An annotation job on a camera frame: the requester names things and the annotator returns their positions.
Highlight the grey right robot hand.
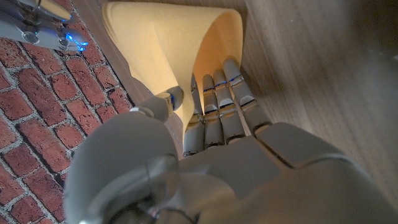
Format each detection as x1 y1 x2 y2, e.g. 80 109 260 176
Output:
0 0 90 52

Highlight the yellow felt sheet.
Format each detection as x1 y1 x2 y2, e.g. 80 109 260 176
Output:
101 1 244 131

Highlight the red brick print backdrop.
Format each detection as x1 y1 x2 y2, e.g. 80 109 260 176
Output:
0 0 135 224

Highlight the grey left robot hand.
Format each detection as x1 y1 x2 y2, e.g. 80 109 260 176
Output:
63 58 398 224

